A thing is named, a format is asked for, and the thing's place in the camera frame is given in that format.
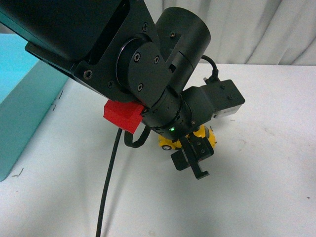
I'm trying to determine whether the black cable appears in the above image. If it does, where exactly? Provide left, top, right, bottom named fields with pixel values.
left=95, top=128, right=123, bottom=237

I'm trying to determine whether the teal storage box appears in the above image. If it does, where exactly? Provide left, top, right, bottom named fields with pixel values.
left=0, top=11, right=71, bottom=183

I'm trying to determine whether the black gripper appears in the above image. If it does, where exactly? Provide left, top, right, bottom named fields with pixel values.
left=142, top=87, right=214, bottom=179

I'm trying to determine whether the red clip block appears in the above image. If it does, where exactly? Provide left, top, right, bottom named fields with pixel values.
left=103, top=100, right=144, bottom=134

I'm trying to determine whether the yellow beetle toy car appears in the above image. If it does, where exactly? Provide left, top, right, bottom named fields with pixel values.
left=158, top=125, right=217, bottom=151

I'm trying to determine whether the grey pleated curtain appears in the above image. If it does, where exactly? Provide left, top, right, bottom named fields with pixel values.
left=146, top=0, right=316, bottom=66

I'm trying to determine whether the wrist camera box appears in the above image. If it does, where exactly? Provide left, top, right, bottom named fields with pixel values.
left=203, top=78, right=245, bottom=119

